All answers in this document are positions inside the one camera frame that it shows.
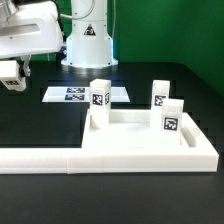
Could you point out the white square table top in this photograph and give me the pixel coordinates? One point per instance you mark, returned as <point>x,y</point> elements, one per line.
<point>128,129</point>

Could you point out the white marker sheet with tags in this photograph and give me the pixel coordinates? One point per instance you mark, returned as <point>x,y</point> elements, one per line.
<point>80,94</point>

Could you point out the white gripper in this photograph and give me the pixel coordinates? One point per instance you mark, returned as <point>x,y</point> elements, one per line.
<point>29,29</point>

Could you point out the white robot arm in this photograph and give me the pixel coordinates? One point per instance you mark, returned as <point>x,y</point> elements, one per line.
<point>88,46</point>

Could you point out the white L-shaped obstacle fence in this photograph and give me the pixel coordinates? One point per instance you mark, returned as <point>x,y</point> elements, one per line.
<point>198,156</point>

